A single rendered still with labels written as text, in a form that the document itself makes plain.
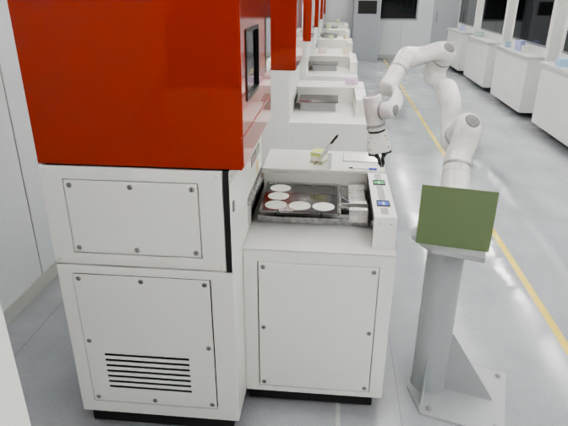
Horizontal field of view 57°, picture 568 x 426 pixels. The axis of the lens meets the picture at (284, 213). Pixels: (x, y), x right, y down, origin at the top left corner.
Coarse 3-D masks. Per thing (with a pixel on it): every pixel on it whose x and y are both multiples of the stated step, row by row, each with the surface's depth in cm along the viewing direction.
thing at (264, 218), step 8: (264, 216) 238; (272, 216) 238; (280, 216) 237; (288, 216) 237; (296, 216) 237; (304, 216) 237; (312, 216) 237; (320, 216) 237; (328, 224) 236; (336, 224) 236; (344, 224) 236; (352, 224) 235; (360, 224) 235
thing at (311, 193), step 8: (272, 184) 261; (288, 184) 261; (296, 184) 261; (304, 184) 261; (312, 184) 262; (272, 192) 252; (288, 192) 252; (296, 192) 252; (304, 192) 252; (312, 192) 252; (320, 192) 252; (328, 192) 252; (336, 192) 252; (264, 200) 242; (280, 200) 242; (288, 200) 242; (296, 200) 242; (304, 200) 242; (312, 200) 242; (320, 200) 242; (328, 200) 242; (336, 200) 242; (264, 208) 233; (288, 208) 233; (312, 208) 233; (336, 208) 234
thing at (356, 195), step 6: (348, 192) 258; (354, 192) 258; (360, 192) 258; (348, 198) 251; (354, 198) 250; (360, 198) 250; (354, 216) 230; (360, 216) 230; (366, 216) 230; (360, 222) 231; (366, 222) 231
